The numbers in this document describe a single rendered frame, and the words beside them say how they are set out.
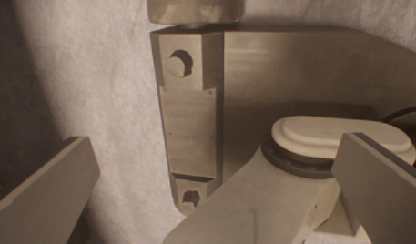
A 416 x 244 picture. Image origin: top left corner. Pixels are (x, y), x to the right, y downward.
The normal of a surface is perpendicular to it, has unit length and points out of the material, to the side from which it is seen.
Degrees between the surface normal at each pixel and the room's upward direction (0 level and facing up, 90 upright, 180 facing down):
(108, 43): 0
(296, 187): 90
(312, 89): 0
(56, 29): 0
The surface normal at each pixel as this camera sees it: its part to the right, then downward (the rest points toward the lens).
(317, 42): -0.21, 0.47
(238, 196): -0.02, -0.88
